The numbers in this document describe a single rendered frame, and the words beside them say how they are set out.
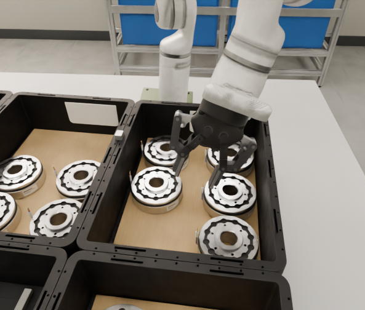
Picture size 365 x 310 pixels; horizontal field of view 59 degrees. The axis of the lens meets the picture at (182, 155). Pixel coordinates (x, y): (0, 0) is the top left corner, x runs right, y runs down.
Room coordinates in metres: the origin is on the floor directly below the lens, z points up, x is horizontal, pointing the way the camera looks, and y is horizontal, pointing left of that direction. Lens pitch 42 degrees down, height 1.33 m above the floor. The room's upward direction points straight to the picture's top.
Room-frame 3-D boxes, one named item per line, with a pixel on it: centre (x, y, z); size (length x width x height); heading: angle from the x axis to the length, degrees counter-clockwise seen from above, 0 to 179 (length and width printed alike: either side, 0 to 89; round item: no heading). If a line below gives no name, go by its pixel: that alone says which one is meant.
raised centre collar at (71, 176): (0.46, 0.21, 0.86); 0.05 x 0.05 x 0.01
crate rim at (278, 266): (0.43, -0.02, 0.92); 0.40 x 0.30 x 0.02; 173
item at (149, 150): (0.55, 0.04, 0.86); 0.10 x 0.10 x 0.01
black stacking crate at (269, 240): (0.43, -0.02, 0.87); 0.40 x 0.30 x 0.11; 173
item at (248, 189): (0.42, -0.09, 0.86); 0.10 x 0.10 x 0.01
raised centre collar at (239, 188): (0.42, -0.09, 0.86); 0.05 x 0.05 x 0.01
